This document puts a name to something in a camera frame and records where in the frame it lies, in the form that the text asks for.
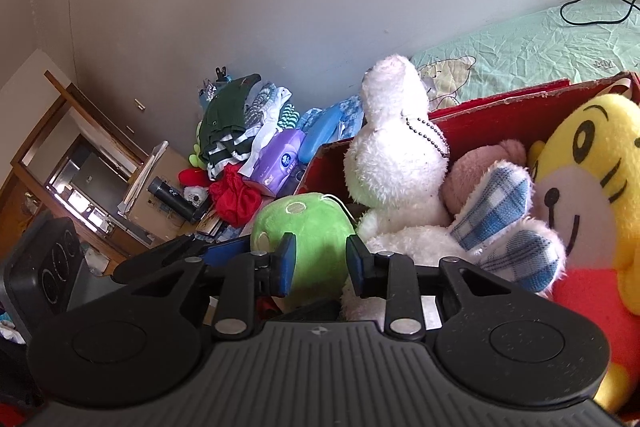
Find green frog plush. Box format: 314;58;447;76
250;193;355;312

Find white bunny plaid ears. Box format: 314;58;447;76
364;160;566;297

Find pink teddy bear plush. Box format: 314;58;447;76
442;140;526;216

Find red cloth bundle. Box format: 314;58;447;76
178;165;262;228

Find purple tissue pack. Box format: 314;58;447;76
250;129;305;197

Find wooden cabinet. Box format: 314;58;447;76
0;69;191;273

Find black cylindrical bottle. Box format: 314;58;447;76
148;176;198;223

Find dark green striped garment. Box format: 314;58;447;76
198;74;262;181

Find blue checkered cloth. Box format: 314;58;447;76
295;95;363;142

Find red cardboard box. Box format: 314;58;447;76
297;70;640;413

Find yellow tiger plush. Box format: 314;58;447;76
528;93;639;412

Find green cartoon bed sheet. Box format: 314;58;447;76
411;0;639;110

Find black charging cable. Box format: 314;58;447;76
560;0;640;27

